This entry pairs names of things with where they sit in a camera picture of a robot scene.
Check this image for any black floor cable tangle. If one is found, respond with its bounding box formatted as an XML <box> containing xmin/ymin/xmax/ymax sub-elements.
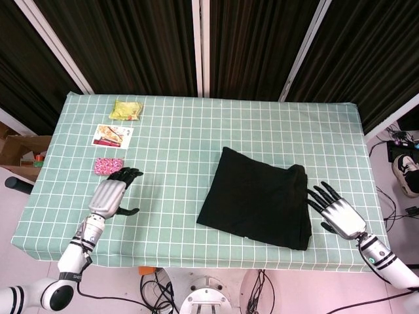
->
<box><xmin>139</xmin><ymin>273</ymin><xmax>180</xmax><ymax>314</ymax></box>

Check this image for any black pleated curtain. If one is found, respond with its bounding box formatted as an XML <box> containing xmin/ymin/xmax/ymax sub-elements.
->
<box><xmin>34</xmin><ymin>0</ymin><xmax>199</xmax><ymax>96</ymax></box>
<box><xmin>0</xmin><ymin>0</ymin><xmax>82</xmax><ymax>135</ymax></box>
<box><xmin>287</xmin><ymin>0</ymin><xmax>419</xmax><ymax>134</ymax></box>
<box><xmin>208</xmin><ymin>0</ymin><xmax>320</xmax><ymax>101</ymax></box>

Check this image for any black cylinder handle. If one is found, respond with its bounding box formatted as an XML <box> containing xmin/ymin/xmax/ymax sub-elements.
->
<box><xmin>5</xmin><ymin>176</ymin><xmax>35</xmax><ymax>194</ymax></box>

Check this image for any black hanging cable bundle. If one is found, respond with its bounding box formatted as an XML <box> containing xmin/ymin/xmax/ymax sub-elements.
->
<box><xmin>247</xmin><ymin>268</ymin><xmax>274</xmax><ymax>314</ymax></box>

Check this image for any pink patterned card deck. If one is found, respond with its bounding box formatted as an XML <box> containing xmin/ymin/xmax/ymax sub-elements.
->
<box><xmin>94</xmin><ymin>157</ymin><xmax>125</xmax><ymax>177</ymax></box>

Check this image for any yellow green snack packet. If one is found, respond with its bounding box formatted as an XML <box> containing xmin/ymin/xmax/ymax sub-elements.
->
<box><xmin>109</xmin><ymin>100</ymin><xmax>144</xmax><ymax>122</ymax></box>

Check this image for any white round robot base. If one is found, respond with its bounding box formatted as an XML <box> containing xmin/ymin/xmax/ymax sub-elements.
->
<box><xmin>179</xmin><ymin>274</ymin><xmax>237</xmax><ymax>314</ymax></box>

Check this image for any printed picture card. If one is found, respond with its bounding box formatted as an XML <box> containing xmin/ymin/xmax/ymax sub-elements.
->
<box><xmin>90</xmin><ymin>124</ymin><xmax>135</xmax><ymax>150</ymax></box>

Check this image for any black white sneaker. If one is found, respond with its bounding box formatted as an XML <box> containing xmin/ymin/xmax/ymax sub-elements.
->
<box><xmin>392</xmin><ymin>154</ymin><xmax>419</xmax><ymax>198</ymax></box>

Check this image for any brown cardboard box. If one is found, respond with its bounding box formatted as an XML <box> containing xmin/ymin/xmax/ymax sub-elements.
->
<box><xmin>0</xmin><ymin>121</ymin><xmax>53</xmax><ymax>183</ymax></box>

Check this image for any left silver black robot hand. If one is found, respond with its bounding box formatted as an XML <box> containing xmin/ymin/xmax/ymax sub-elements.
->
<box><xmin>88</xmin><ymin>166</ymin><xmax>145</xmax><ymax>220</ymax></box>

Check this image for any green white checked tablecloth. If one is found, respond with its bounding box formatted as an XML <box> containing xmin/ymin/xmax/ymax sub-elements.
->
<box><xmin>10</xmin><ymin>91</ymin><xmax>392</xmax><ymax>272</ymax></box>

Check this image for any black electronics box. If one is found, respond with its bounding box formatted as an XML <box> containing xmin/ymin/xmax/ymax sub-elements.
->
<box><xmin>387</xmin><ymin>140</ymin><xmax>419</xmax><ymax>163</ymax></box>

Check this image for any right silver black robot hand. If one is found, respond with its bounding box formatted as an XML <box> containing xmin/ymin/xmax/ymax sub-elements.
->
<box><xmin>306</xmin><ymin>181</ymin><xmax>367</xmax><ymax>239</ymax></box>

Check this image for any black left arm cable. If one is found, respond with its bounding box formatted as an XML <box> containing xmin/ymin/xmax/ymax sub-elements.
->
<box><xmin>77</xmin><ymin>238</ymin><xmax>147</xmax><ymax>307</ymax></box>

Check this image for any black T-shirt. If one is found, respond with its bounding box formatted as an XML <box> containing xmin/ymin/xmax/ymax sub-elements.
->
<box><xmin>196</xmin><ymin>146</ymin><xmax>312</xmax><ymax>252</ymax></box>

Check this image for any white metal frame post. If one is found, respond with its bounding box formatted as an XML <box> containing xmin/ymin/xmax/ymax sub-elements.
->
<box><xmin>363</xmin><ymin>96</ymin><xmax>419</xmax><ymax>142</ymax></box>
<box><xmin>191</xmin><ymin>0</ymin><xmax>211</xmax><ymax>98</ymax></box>
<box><xmin>280</xmin><ymin>0</ymin><xmax>332</xmax><ymax>99</ymax></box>
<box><xmin>22</xmin><ymin>0</ymin><xmax>96</xmax><ymax>95</ymax></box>

